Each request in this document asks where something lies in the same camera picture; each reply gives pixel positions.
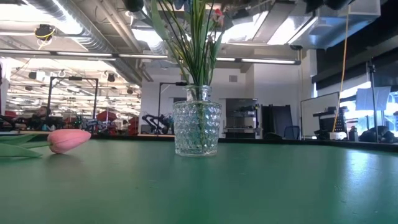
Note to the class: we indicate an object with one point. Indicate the clear textured glass vase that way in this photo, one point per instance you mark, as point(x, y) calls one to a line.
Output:
point(196, 130)

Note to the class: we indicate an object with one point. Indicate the black bag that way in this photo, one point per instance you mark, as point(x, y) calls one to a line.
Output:
point(377, 135)

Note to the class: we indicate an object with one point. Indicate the blue office chair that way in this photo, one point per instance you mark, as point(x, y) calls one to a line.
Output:
point(292, 132)

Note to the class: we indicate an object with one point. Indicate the black yellow ceiling device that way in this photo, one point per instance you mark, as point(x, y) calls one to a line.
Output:
point(44, 31)

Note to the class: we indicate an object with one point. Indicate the red background machine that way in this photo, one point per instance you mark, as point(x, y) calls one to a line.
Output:
point(105, 116)

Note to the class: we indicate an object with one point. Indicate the white reflector sheet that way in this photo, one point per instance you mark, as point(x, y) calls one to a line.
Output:
point(382, 96)

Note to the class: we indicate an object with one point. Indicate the black background robot arm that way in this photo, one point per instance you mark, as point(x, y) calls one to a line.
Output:
point(152, 119)

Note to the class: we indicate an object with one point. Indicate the black upright panel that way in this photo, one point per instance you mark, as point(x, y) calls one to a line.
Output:
point(276, 119)

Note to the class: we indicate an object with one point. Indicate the black light stand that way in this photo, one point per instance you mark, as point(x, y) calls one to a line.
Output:
point(370, 67)

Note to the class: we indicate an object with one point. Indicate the white whiteboard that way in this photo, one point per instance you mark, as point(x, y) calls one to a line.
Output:
point(317, 115)

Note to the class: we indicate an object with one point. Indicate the pale pink tulip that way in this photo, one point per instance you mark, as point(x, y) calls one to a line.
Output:
point(68, 140)

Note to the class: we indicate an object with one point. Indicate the grey cabinet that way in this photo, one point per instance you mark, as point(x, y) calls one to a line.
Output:
point(241, 105)

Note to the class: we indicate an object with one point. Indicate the small white box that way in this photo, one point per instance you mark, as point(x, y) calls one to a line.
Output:
point(337, 136)

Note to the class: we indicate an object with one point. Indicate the green table mat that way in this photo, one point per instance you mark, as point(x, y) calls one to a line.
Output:
point(199, 193)

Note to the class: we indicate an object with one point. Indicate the person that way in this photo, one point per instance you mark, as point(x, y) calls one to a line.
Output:
point(42, 115)

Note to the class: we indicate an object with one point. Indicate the black equipment cart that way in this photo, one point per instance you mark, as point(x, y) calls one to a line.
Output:
point(326, 123)

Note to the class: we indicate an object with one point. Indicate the dark purple tulip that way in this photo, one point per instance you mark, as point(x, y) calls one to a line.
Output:
point(133, 4)

